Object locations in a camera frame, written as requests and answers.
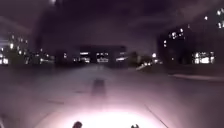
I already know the low wide building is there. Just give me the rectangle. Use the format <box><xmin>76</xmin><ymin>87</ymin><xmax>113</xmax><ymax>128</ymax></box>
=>
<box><xmin>77</xmin><ymin>44</ymin><xmax>128</xmax><ymax>65</ymax></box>

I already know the building with many lit windows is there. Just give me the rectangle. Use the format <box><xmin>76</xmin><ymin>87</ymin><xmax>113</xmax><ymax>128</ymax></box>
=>
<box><xmin>0</xmin><ymin>16</ymin><xmax>56</xmax><ymax>66</ymax></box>

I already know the large dark building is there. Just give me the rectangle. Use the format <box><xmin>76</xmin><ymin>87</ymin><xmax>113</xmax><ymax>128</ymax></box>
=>
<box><xmin>156</xmin><ymin>5</ymin><xmax>224</xmax><ymax>68</ymax></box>

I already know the dark paved ground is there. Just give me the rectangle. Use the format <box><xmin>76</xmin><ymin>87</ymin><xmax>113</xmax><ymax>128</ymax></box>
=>
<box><xmin>0</xmin><ymin>63</ymin><xmax>224</xmax><ymax>128</ymax></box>

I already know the tree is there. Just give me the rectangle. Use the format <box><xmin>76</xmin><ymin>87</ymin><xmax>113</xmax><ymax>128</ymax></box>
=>
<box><xmin>128</xmin><ymin>51</ymin><xmax>142</xmax><ymax>67</ymax></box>

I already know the pale kerb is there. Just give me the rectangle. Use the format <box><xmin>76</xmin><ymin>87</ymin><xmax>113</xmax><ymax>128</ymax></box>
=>
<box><xmin>169</xmin><ymin>73</ymin><xmax>224</xmax><ymax>83</ymax></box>

